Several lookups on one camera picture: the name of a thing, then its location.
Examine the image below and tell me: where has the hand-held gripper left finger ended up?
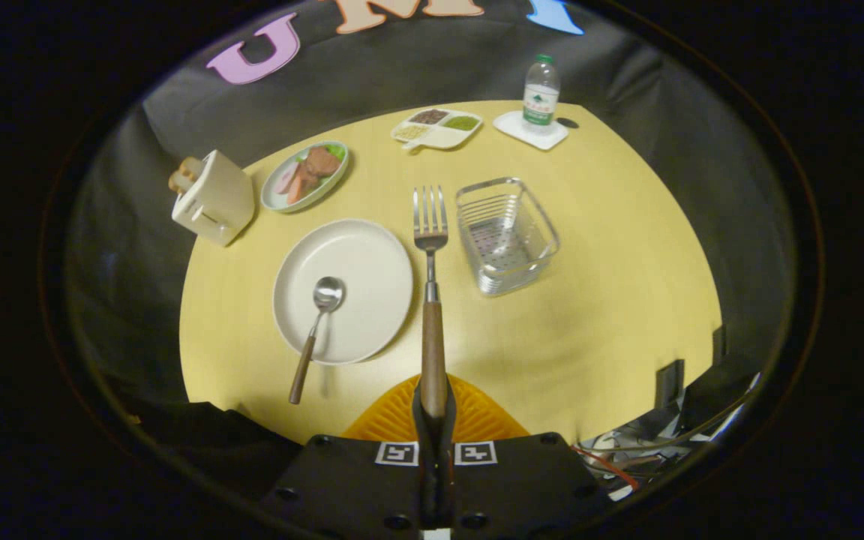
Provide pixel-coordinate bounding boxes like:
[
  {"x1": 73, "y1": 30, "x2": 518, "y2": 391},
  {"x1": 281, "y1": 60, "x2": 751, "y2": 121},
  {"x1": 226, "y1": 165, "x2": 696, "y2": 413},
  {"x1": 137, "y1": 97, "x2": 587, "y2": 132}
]
[{"x1": 261, "y1": 374, "x2": 437, "y2": 538}]

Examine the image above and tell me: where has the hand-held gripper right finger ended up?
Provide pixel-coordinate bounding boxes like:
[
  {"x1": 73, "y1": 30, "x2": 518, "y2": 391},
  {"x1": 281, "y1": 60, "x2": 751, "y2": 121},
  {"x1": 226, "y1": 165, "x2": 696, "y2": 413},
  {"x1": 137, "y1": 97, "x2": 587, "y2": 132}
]
[{"x1": 436, "y1": 374, "x2": 614, "y2": 538}]

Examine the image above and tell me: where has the wooden handled metal fork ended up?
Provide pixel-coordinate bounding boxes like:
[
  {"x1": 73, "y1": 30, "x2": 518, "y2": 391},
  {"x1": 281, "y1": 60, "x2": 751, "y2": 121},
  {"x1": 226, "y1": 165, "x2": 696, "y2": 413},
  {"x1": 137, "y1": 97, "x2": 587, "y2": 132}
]
[{"x1": 412, "y1": 185, "x2": 451, "y2": 421}]

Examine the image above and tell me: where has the round white plate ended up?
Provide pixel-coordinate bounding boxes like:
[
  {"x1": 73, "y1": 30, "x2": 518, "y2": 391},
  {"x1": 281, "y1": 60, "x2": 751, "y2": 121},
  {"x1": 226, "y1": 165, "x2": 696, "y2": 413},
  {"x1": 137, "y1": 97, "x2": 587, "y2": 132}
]
[{"x1": 272, "y1": 218, "x2": 415, "y2": 366}]

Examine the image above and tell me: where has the oval plate with food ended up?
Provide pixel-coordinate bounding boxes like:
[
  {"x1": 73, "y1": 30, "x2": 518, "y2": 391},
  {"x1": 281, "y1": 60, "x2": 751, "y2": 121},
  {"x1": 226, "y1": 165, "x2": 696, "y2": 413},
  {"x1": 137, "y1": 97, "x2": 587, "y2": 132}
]
[{"x1": 260, "y1": 140, "x2": 350, "y2": 215}]

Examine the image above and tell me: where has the white toaster with bread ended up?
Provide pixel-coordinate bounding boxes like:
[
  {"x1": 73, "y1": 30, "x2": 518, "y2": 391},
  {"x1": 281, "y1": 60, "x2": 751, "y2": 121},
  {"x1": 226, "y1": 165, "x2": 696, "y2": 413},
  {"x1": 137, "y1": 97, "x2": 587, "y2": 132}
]
[{"x1": 168, "y1": 149, "x2": 257, "y2": 248}]

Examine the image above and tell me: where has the white square coaster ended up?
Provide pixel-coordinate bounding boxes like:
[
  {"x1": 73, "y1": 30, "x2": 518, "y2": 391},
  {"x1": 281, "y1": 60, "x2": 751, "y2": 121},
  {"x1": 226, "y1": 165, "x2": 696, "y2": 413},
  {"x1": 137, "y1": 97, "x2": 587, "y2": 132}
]
[{"x1": 492, "y1": 110, "x2": 570, "y2": 152}]

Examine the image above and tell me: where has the white divided tray with food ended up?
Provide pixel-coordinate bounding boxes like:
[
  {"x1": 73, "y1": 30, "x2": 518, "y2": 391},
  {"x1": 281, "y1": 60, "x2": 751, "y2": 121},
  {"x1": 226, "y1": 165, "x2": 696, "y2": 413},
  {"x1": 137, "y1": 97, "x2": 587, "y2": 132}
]
[{"x1": 390, "y1": 107, "x2": 484, "y2": 152}]

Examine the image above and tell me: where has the clear plastic water bottle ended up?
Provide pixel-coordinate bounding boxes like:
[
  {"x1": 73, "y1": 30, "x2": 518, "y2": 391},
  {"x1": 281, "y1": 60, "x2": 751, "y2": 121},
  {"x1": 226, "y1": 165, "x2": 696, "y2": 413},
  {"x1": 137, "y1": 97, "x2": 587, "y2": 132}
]
[{"x1": 521, "y1": 53, "x2": 561, "y2": 136}]

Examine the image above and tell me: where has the bundle of cables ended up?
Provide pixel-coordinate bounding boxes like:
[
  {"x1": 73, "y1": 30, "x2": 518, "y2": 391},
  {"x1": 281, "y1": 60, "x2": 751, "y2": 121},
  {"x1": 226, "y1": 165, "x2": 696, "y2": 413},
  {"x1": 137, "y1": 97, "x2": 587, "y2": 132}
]
[{"x1": 573, "y1": 371, "x2": 763, "y2": 502}]

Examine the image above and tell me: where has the wooden handled metal spoon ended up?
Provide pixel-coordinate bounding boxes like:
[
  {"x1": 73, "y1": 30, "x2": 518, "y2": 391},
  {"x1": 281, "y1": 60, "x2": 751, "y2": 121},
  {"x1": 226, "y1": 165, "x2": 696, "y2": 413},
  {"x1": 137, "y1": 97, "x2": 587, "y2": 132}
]
[{"x1": 288, "y1": 276, "x2": 347, "y2": 406}]

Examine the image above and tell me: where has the metal wire basket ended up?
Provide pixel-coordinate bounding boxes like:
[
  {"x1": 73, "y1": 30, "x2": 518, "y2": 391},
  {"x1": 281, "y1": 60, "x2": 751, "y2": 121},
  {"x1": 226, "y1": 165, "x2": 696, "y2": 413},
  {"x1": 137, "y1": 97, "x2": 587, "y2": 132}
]
[{"x1": 454, "y1": 177, "x2": 561, "y2": 297}]

